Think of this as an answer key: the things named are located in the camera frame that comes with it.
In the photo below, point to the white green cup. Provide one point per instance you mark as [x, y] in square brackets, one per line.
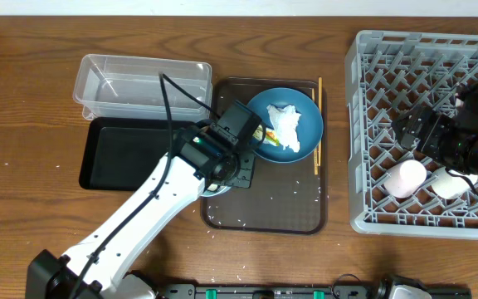
[450, 187]

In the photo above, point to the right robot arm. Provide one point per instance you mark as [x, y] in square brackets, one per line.
[449, 141]

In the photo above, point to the clear plastic bin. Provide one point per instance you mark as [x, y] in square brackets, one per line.
[128, 87]

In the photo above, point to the brown serving tray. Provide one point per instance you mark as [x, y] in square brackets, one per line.
[283, 198]

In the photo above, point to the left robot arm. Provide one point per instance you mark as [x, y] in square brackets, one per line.
[212, 153]

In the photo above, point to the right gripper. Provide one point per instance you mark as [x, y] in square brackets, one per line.
[438, 125]

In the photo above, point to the pink cup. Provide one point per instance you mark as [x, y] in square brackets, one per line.
[405, 178]

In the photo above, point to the white napkin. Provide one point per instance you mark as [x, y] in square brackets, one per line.
[285, 122]

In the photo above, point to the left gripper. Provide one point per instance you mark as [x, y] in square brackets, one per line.
[246, 180]

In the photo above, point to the grey dishwasher rack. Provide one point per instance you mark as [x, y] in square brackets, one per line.
[386, 74]

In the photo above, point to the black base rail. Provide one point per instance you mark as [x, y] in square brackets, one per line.
[347, 286]

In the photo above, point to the yellow green snack wrapper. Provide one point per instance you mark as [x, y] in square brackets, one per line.
[267, 135]

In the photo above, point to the black plastic tray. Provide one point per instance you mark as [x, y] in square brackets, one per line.
[120, 154]

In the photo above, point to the blue plate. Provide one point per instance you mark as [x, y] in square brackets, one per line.
[310, 128]

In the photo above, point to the light blue rice bowl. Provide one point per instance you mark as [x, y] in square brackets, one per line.
[214, 190]

